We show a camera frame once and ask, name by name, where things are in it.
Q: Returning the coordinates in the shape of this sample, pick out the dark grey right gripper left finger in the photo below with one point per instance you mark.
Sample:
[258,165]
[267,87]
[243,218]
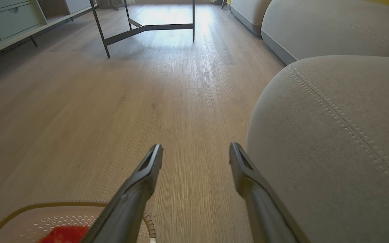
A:
[130,202]

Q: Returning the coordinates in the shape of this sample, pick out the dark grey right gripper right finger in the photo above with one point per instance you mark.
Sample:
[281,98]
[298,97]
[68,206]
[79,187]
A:
[265,209]

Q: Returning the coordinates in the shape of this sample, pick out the fabric sofa seat with stitching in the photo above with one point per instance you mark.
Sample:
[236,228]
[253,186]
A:
[333,152]

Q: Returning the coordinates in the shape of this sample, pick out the long fabric sofa section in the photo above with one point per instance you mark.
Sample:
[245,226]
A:
[316,27]

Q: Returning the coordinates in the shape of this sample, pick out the short fabric sofa section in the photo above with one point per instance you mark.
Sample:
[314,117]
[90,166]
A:
[248,10]

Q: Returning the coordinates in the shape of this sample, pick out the red garment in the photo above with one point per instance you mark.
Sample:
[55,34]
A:
[62,236]

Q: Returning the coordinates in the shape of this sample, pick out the white brown-rimmed laundry basket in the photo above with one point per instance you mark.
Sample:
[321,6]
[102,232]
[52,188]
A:
[46,216]

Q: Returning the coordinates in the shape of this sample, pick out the pale cabinet drawer front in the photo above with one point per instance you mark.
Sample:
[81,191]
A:
[15,20]

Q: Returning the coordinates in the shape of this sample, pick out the black metal table frame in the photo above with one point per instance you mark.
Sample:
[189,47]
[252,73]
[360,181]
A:
[167,26]

